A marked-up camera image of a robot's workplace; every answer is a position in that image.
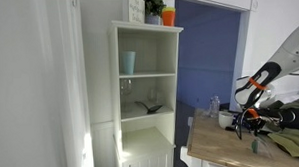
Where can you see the orange plastic cup stack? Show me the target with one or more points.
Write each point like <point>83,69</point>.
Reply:
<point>168,16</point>

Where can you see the white sign with script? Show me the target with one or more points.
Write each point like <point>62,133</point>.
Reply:
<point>136,8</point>

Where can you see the black spatula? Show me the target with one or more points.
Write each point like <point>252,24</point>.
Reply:
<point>151,107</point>

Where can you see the black marker pen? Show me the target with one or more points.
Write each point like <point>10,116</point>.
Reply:
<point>230,128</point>

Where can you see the green potted plant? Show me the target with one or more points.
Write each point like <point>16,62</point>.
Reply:
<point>152,6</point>

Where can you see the yellow-green cloth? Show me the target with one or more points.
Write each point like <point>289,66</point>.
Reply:
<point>293,142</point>

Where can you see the clear wine glass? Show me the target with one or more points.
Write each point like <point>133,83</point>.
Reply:
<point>125,91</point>

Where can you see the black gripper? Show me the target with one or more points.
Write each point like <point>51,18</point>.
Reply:
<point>256,122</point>

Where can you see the white ceramic mug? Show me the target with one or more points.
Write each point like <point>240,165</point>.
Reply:
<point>225,120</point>

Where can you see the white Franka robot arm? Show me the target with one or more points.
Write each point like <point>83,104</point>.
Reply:
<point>288,60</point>

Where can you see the small clear glass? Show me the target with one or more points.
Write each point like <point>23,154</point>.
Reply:
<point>151,95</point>

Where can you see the white shelf cabinet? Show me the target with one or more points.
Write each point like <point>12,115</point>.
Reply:
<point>146,93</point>

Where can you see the Ziploc bag with green seal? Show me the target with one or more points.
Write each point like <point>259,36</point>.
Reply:
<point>255,146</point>

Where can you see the olive green cloth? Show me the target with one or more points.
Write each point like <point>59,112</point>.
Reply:
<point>298,104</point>

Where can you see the white door frame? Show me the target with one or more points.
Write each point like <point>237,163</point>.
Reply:
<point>245,6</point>

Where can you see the clear water bottle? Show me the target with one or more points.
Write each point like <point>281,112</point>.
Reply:
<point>215,106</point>

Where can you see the teal plastic cup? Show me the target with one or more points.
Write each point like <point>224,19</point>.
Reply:
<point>128,62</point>

